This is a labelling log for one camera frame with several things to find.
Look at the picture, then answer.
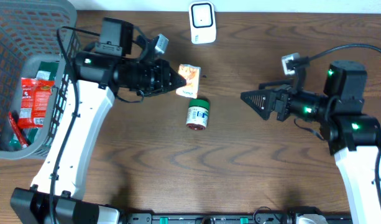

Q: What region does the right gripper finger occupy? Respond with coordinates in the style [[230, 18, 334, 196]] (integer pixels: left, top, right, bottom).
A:
[[241, 90, 276, 120], [259, 79, 293, 90]]

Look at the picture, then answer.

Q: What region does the small orange carton box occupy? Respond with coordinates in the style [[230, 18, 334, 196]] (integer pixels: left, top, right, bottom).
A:
[[176, 64, 201, 99]]

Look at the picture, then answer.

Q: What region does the green lid seasoning jar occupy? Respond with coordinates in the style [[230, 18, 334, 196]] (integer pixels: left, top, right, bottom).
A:
[[186, 99, 210, 131]]

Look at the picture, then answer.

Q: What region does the red snack bag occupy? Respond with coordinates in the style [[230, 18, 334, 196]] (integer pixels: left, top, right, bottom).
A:
[[17, 78, 55, 129]]

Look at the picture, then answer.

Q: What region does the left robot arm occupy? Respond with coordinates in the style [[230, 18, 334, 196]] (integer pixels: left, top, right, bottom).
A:
[[10, 17, 186, 223]]

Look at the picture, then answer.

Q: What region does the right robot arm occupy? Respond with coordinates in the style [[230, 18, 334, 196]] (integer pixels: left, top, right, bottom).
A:
[[241, 60, 381, 223]]

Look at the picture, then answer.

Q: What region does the white barcode scanner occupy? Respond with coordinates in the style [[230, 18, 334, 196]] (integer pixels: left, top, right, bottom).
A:
[[188, 1, 217, 45]]

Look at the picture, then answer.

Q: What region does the green white flat packet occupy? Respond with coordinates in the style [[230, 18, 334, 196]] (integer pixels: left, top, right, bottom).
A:
[[35, 62, 59, 81]]

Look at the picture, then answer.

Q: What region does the grey plastic mesh basket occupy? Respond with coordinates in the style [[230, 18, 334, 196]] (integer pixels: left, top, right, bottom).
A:
[[0, 0, 80, 160]]

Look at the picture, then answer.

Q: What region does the small red stick packet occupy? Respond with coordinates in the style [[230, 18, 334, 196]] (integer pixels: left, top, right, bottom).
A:
[[8, 112, 29, 149]]

